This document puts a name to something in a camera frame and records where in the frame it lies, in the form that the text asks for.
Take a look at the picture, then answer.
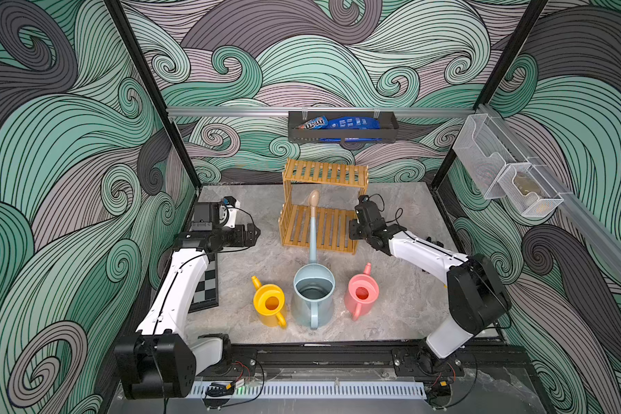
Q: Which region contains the wooden two-tier shelf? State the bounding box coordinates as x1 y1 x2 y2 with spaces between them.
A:
278 159 369 255

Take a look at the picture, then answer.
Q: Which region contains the pink watering can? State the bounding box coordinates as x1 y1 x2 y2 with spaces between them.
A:
343 262 380 321

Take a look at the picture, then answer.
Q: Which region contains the yellow watering can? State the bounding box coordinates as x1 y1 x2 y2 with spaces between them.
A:
251 276 287 329

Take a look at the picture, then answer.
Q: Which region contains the light blue watering can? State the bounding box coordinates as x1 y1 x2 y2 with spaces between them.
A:
291 190 336 331

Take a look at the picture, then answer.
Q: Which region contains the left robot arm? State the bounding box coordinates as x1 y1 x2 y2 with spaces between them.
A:
114 224 260 400

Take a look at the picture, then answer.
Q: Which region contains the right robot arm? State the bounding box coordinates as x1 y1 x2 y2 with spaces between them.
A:
349 195 512 361

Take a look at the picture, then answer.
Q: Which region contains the black and white checkerboard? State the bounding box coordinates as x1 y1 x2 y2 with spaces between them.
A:
189 260 219 313

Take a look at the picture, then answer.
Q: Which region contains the blue snack bag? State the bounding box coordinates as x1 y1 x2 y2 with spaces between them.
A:
324 117 381 130

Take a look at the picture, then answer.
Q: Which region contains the M&M candy bag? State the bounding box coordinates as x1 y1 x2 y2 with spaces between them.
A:
297 117 329 130

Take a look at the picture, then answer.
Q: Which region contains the small clear plastic bin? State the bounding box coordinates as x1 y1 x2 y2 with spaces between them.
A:
498 162 563 219

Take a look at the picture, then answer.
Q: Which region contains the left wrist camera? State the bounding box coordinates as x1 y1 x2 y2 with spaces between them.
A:
219 196 240 228

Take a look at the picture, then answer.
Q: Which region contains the black wall basket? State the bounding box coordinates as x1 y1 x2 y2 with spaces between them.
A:
287 110 400 144

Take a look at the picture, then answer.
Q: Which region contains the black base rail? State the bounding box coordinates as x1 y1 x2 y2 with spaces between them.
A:
201 340 531 380

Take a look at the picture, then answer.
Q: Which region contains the clear plastic wall bin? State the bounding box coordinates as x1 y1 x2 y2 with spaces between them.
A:
453 113 516 199

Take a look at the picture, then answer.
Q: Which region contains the aluminium wall rail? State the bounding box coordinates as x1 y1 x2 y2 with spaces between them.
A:
167 105 475 118

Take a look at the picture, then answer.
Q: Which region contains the white slotted cable duct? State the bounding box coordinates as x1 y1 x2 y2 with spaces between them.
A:
185 381 428 400

